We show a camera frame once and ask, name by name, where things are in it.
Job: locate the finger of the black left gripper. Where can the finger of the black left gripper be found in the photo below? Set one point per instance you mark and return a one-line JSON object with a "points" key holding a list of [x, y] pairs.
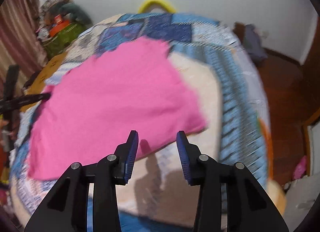
{"points": [[22, 101]]}

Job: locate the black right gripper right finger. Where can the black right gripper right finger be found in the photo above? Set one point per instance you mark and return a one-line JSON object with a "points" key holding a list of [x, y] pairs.
{"points": [[249, 208]]}

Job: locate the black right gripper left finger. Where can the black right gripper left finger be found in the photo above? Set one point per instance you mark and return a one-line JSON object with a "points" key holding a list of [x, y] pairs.
{"points": [[64, 207]]}

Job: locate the pink knitted cardigan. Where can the pink knitted cardigan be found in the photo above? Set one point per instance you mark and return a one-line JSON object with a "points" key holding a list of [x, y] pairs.
{"points": [[97, 104]]}

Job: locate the dark clothes pile on chair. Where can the dark clothes pile on chair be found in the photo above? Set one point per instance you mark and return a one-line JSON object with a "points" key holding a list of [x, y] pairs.
{"points": [[251, 41]]}

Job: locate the wooden lap desk tray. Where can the wooden lap desk tray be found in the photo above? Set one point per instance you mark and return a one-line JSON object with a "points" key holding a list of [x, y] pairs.
{"points": [[39, 83]]}

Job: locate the pink striped curtain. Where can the pink striped curtain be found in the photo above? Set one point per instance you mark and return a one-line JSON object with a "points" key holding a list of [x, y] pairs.
{"points": [[19, 43]]}

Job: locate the green bag with clutter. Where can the green bag with clutter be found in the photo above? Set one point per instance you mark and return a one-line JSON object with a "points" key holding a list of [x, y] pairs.
{"points": [[60, 23]]}

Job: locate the blue patchwork bed quilt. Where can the blue patchwork bed quilt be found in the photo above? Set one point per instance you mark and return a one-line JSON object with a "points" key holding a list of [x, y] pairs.
{"points": [[232, 92]]}

